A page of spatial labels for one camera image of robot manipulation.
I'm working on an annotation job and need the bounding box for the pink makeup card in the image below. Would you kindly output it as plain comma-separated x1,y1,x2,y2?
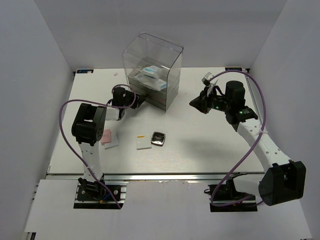
100,129,112,145

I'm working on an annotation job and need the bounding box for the black gold compact case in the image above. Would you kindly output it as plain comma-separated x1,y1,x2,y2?
151,131,166,147

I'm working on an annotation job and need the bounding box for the blue label right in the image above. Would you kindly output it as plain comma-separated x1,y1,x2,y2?
225,67,243,72

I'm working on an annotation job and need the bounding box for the aluminium front rail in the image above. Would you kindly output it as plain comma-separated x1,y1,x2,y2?
99,171,266,183

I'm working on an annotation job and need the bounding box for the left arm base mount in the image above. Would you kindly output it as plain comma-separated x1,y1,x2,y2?
73,178,127,210

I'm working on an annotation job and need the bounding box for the blue label left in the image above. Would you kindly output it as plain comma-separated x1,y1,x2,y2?
76,69,94,74

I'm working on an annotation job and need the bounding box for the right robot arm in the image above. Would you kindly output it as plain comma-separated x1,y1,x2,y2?
189,80,307,206

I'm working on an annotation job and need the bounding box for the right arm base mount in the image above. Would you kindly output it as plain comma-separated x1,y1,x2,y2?
209,176,258,213

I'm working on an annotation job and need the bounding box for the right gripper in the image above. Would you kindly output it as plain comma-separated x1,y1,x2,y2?
189,86,231,114

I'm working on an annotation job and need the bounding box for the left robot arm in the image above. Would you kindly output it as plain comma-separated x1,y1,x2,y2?
71,84,147,200

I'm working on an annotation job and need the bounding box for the clear acrylic drawer organizer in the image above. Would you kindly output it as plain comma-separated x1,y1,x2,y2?
122,32,184,112

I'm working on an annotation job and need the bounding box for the white square compact box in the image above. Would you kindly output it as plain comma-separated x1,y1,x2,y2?
136,134,152,150

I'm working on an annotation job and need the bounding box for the white flat packet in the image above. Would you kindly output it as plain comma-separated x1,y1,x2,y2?
104,132,119,150

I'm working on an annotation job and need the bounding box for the blue label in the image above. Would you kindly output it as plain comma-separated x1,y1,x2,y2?
225,67,243,72
76,69,94,74

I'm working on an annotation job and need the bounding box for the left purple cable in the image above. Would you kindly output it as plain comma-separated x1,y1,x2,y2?
58,84,138,210

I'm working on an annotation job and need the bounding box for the white cotton pad pack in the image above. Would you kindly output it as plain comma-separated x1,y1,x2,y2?
133,73,167,92
140,65,167,78

